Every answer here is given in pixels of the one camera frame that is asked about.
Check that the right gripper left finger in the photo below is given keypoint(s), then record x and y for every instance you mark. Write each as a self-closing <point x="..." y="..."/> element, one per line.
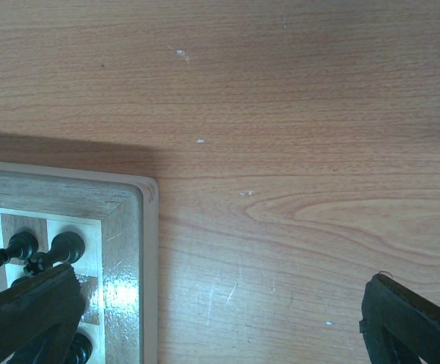
<point x="39" y="316"/>

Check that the wooden chess board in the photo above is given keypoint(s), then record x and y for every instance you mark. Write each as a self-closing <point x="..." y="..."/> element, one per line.
<point x="117" y="216"/>

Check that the black chess pawn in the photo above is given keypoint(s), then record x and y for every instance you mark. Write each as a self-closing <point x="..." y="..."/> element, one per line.
<point x="21" y="246"/>

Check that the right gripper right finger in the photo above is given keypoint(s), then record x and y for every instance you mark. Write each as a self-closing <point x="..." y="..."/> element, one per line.
<point x="398" y="325"/>

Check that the black chess knight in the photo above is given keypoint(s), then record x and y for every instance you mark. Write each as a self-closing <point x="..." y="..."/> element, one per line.
<point x="19" y="280"/>

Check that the black chess bishop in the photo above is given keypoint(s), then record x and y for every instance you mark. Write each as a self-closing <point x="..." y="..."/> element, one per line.
<point x="80" y="351"/>

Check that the black chess rook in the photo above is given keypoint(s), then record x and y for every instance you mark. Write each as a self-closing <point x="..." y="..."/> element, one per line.
<point x="67" y="247"/>

